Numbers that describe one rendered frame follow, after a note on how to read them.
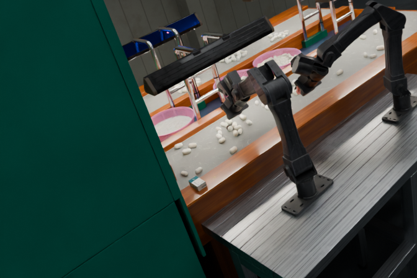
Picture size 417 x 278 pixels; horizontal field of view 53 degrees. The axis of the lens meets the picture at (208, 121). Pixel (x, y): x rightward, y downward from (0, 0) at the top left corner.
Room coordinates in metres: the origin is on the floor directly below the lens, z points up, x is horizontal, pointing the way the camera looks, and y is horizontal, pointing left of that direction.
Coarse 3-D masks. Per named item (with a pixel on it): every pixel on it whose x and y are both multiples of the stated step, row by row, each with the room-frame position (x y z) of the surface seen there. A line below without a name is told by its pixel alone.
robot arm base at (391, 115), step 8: (408, 96) 1.37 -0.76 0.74; (416, 96) 1.44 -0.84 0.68; (400, 104) 1.37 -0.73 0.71; (408, 104) 1.37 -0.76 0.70; (416, 104) 1.39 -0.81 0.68; (392, 112) 1.39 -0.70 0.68; (400, 112) 1.37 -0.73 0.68; (408, 112) 1.36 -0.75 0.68; (384, 120) 1.36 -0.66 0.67; (392, 120) 1.33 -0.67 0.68; (400, 120) 1.33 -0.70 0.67
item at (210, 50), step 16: (240, 32) 1.67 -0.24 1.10; (256, 32) 1.69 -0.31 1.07; (208, 48) 1.60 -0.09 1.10; (224, 48) 1.61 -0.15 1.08; (240, 48) 1.63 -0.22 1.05; (176, 64) 1.53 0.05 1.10; (192, 64) 1.54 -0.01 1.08; (208, 64) 1.56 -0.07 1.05; (144, 80) 1.47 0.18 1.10; (160, 80) 1.47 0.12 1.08; (176, 80) 1.49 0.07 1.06
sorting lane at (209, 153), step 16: (416, 16) 2.12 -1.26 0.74; (368, 32) 2.12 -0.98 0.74; (352, 48) 1.98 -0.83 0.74; (368, 48) 1.92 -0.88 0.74; (336, 64) 1.86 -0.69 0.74; (352, 64) 1.80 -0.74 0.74; (368, 64) 1.75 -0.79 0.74; (336, 80) 1.69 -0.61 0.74; (256, 96) 1.79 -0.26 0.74; (304, 96) 1.64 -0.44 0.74; (256, 112) 1.64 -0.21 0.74; (208, 128) 1.64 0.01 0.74; (224, 128) 1.59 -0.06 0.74; (256, 128) 1.50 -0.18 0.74; (208, 144) 1.50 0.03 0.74; (224, 144) 1.46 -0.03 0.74; (240, 144) 1.42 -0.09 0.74; (176, 160) 1.46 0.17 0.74; (192, 160) 1.42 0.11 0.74; (208, 160) 1.38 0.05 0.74; (224, 160) 1.35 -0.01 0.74; (176, 176) 1.35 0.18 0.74; (192, 176) 1.31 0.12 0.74
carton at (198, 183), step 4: (196, 176) 1.24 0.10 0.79; (192, 180) 1.22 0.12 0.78; (196, 180) 1.21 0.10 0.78; (200, 180) 1.20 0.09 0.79; (192, 184) 1.20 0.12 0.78; (196, 184) 1.19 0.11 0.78; (200, 184) 1.18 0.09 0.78; (204, 184) 1.18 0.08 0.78; (196, 188) 1.18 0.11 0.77; (200, 188) 1.18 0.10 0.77
